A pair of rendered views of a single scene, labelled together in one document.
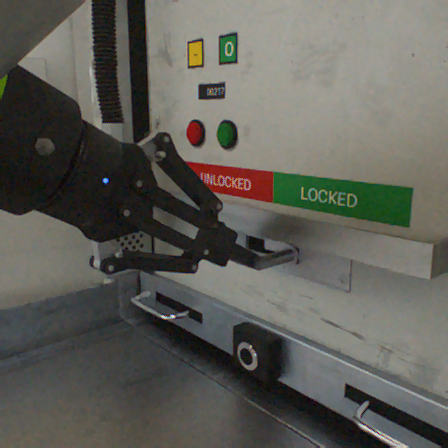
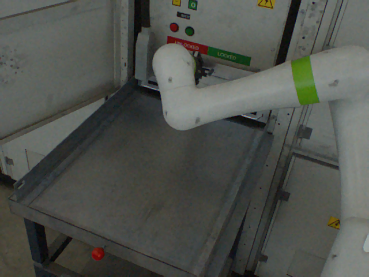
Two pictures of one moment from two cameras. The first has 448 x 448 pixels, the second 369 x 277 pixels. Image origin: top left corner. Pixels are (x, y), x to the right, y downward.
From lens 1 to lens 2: 1.10 m
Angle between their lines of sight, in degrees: 36
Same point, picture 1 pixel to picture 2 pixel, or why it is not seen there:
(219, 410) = not seen: hidden behind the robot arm
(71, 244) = (107, 64)
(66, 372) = (137, 114)
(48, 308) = (119, 93)
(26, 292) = (93, 86)
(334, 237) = (232, 70)
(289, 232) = (218, 67)
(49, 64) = not seen: outside the picture
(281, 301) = (207, 82)
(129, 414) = not seen: hidden behind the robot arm
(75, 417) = (157, 126)
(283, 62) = (215, 16)
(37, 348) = (117, 108)
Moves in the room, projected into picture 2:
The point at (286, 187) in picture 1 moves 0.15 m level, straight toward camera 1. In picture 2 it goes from (213, 51) to (229, 71)
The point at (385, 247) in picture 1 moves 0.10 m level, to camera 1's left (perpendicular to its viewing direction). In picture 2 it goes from (246, 73) to (221, 77)
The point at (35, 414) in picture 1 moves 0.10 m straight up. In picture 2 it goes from (145, 127) to (145, 104)
